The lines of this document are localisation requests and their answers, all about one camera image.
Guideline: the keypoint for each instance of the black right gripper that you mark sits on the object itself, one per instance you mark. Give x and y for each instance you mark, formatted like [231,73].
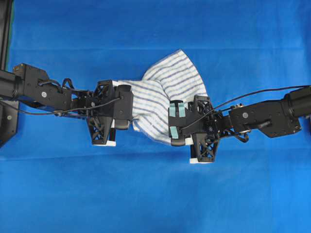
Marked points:
[209,128]

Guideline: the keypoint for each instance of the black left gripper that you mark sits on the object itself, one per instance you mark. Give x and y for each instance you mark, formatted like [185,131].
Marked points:
[100,120]

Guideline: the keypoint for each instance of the white blue striped towel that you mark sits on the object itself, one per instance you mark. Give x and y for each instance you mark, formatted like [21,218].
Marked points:
[174,77]

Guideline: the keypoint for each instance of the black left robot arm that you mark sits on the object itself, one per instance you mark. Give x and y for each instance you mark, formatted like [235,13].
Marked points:
[33,87]

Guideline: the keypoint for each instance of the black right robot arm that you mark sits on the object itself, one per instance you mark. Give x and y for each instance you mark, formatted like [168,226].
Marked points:
[274,118]

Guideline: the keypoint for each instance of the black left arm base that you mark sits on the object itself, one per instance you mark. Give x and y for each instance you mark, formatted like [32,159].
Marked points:
[8,123]

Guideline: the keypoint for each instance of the blue table cloth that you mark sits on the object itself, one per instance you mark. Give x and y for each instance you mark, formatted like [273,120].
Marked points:
[53,180]

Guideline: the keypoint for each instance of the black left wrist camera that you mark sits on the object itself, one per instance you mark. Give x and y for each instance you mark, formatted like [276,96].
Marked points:
[122,106]

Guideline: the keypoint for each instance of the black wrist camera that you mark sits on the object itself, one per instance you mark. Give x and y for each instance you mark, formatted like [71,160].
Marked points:
[185,120]
[122,106]

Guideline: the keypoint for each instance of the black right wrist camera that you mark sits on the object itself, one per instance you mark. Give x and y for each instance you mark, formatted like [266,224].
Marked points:
[185,120]

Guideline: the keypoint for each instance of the black vertical frame post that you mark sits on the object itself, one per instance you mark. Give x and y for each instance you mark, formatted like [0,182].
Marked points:
[5,25]

